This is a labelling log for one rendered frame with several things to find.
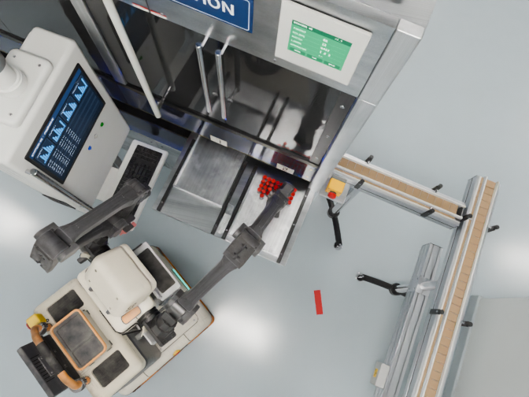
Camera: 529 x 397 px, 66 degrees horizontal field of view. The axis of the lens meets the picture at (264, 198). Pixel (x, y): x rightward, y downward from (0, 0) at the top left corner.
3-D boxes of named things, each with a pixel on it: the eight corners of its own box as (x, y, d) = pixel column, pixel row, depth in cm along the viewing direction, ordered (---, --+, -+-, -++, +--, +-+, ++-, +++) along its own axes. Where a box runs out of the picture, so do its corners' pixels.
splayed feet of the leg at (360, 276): (357, 269, 284) (364, 268, 270) (425, 299, 281) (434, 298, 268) (353, 280, 282) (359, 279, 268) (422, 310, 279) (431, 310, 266)
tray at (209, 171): (203, 128, 210) (202, 125, 206) (249, 148, 208) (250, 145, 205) (173, 187, 201) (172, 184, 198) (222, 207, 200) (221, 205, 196)
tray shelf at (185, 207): (195, 126, 212) (194, 124, 210) (320, 179, 208) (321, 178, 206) (152, 209, 200) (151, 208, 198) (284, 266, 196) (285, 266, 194)
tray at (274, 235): (256, 173, 205) (256, 171, 202) (304, 194, 204) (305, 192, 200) (227, 235, 197) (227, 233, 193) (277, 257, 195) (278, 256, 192)
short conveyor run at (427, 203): (323, 179, 210) (329, 169, 195) (334, 153, 214) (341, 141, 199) (449, 232, 207) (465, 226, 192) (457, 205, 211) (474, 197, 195)
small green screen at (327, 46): (275, 53, 112) (282, -4, 92) (349, 82, 111) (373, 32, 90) (274, 56, 111) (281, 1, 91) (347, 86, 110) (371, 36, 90)
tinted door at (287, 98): (227, 124, 175) (220, 36, 119) (319, 163, 173) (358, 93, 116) (226, 125, 175) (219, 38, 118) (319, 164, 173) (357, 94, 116)
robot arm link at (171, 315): (157, 318, 151) (168, 328, 151) (173, 303, 147) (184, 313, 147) (169, 305, 160) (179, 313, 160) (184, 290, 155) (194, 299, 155)
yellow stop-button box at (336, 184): (329, 178, 198) (333, 173, 191) (343, 183, 198) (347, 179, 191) (323, 192, 196) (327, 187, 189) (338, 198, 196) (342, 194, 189)
